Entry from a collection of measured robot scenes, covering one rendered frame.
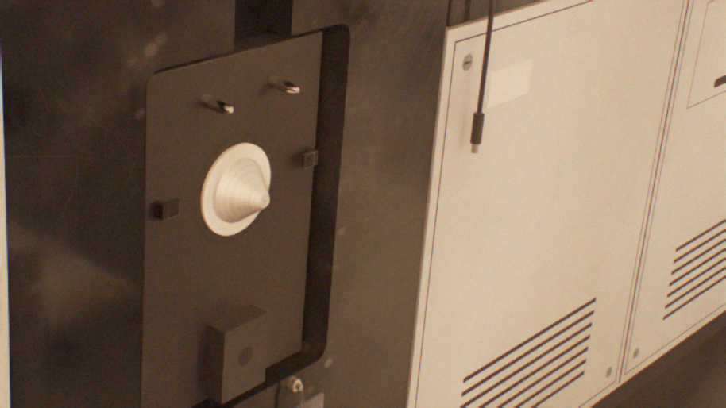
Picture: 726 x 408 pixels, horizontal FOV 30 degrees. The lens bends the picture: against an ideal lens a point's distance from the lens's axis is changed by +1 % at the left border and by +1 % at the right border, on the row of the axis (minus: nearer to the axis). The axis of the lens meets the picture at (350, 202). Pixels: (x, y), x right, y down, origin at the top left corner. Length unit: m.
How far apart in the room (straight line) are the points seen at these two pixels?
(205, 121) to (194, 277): 0.11
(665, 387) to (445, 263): 0.62
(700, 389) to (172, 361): 0.91
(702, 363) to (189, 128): 1.03
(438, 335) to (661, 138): 0.37
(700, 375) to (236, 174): 0.96
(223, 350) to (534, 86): 0.38
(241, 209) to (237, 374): 0.12
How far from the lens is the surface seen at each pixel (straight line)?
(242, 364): 0.91
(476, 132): 1.04
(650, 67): 1.31
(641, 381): 1.64
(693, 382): 1.68
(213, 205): 0.85
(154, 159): 0.81
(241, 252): 0.89
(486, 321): 1.18
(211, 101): 0.81
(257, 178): 0.85
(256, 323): 0.91
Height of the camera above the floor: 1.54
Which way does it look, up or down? 23 degrees down
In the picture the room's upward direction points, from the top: 5 degrees clockwise
